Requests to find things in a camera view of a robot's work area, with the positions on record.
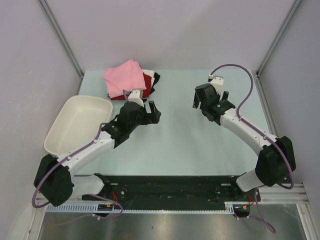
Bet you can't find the pink t shirt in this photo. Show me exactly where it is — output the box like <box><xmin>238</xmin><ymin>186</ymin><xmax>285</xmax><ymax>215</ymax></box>
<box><xmin>102</xmin><ymin>59</ymin><xmax>147</xmax><ymax>98</ymax></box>

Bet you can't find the white plastic bin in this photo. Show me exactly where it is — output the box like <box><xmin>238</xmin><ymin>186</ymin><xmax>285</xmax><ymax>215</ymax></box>
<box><xmin>44</xmin><ymin>95</ymin><xmax>113</xmax><ymax>156</ymax></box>

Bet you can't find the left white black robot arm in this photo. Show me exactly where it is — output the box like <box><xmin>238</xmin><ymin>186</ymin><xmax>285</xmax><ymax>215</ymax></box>
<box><xmin>31</xmin><ymin>100</ymin><xmax>161</xmax><ymax>208</ymax></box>

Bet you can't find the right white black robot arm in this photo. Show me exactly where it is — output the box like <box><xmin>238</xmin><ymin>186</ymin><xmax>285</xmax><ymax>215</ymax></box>
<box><xmin>193</xmin><ymin>83</ymin><xmax>296</xmax><ymax>201</ymax></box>

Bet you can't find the folded red t shirt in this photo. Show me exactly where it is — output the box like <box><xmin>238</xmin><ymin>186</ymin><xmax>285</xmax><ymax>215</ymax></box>
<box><xmin>110</xmin><ymin>73</ymin><xmax>153</xmax><ymax>101</ymax></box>

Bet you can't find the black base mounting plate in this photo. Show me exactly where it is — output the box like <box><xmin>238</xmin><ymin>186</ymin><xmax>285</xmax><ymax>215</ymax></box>
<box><xmin>82</xmin><ymin>174</ymin><xmax>261</xmax><ymax>211</ymax></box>

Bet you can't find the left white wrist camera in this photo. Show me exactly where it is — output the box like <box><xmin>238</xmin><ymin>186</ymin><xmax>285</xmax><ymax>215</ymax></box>
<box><xmin>127</xmin><ymin>89</ymin><xmax>144</xmax><ymax>107</ymax></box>

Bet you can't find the white slotted cable duct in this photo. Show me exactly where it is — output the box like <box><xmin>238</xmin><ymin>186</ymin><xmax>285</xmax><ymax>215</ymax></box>
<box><xmin>46</xmin><ymin>201</ymin><xmax>236</xmax><ymax>215</ymax></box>

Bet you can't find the right aluminium side rail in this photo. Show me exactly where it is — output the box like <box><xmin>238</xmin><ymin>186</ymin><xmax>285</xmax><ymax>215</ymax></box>
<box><xmin>251</xmin><ymin>70</ymin><xmax>309</xmax><ymax>205</ymax></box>

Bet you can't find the right aluminium frame post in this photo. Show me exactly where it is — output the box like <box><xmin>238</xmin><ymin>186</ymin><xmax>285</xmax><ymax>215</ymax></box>
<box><xmin>255</xmin><ymin>0</ymin><xmax>305</xmax><ymax>78</ymax></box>

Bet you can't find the aluminium frame post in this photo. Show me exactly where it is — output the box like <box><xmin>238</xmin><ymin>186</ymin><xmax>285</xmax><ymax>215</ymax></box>
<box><xmin>37</xmin><ymin>0</ymin><xmax>84</xmax><ymax>80</ymax></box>
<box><xmin>255</xmin><ymin>0</ymin><xmax>305</xmax><ymax>78</ymax></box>

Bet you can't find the left aluminium frame post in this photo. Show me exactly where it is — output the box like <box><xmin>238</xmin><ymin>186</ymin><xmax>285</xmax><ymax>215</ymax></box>
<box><xmin>37</xmin><ymin>0</ymin><xmax>84</xmax><ymax>80</ymax></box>

